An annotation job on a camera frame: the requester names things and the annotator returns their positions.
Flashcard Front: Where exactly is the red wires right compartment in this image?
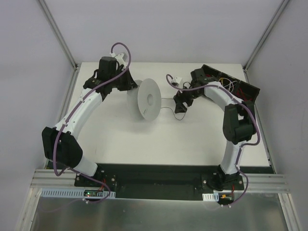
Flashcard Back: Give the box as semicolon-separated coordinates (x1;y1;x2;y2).
235;86;246;101

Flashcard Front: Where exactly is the purple cable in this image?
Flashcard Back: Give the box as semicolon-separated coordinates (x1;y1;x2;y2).
166;74;262;208
52;42;132;205

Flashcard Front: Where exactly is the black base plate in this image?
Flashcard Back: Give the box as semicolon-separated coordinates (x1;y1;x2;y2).
74;164;244;201

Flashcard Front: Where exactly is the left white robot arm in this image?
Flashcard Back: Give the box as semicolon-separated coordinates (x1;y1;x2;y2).
42;53;138;187

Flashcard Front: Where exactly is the right white cable duct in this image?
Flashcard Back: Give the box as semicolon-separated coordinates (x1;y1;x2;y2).
202;192;219;202

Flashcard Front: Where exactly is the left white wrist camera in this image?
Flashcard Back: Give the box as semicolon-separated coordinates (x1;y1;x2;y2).
110;52;128;68

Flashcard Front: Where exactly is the white cable duct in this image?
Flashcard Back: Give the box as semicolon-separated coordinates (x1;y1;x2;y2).
41;189;116;199
202;192;219;202

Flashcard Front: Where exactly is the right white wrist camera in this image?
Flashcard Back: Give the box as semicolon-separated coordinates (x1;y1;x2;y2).
171;77;182;87

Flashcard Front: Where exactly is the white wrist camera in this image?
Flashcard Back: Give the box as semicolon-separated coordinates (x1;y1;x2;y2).
171;77;182;87
110;52;128;68

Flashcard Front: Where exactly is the thin brown wire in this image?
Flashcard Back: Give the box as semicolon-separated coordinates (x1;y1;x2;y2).
160;97;187;121

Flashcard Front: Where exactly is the left white cable duct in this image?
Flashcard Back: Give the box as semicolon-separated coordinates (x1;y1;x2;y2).
41;189;116;199

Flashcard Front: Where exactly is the white wire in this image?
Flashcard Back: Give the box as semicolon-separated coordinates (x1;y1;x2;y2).
222;79;238;93

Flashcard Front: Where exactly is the black three-compartment bin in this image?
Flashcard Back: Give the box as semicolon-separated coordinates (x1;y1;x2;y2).
202;64;260;103

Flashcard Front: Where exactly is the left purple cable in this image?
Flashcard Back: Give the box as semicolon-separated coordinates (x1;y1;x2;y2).
52;42;132;205

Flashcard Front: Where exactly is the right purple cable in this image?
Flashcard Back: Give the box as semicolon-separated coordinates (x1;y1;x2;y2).
166;74;262;208

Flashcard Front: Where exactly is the aluminium frame rail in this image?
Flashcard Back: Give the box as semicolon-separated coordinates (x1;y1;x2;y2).
30;169;291;193

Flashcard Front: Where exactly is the grey plastic spool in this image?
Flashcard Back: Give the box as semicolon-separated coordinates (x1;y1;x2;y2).
127;78;162;121

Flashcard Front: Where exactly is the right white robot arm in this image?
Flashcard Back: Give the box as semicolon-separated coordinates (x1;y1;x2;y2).
168;65;260;191

